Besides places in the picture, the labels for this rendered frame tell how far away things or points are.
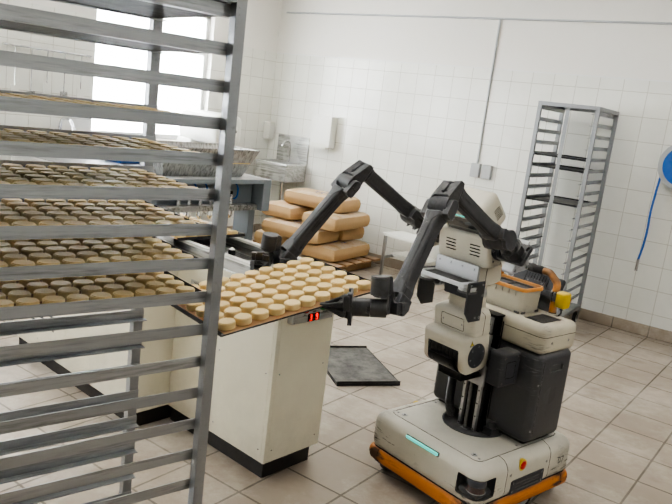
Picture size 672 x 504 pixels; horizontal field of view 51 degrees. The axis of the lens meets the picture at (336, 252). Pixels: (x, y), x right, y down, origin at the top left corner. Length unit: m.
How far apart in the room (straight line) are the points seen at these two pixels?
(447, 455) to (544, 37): 4.59
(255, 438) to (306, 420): 0.25
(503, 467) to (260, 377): 1.04
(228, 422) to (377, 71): 5.07
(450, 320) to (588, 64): 4.07
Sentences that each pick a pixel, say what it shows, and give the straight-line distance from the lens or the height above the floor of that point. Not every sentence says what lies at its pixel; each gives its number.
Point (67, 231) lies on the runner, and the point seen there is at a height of 1.23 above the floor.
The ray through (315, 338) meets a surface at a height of 0.60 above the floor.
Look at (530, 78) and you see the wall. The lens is 6.78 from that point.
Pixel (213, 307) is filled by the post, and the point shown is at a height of 1.03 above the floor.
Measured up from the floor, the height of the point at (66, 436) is 0.50.
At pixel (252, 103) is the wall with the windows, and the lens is 8.19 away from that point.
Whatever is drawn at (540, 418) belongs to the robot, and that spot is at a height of 0.40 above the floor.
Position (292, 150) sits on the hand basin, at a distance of 8.16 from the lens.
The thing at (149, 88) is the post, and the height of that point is 1.56.
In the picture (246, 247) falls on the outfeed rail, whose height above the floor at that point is 0.87.
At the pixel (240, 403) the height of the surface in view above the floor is 0.29.
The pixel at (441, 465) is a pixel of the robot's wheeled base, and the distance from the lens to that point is 3.01.
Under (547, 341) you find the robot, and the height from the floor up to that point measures 0.75.
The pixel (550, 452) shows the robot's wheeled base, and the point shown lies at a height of 0.25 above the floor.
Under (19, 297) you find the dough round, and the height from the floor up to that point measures 1.06.
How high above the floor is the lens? 1.58
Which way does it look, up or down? 12 degrees down
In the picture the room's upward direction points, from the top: 7 degrees clockwise
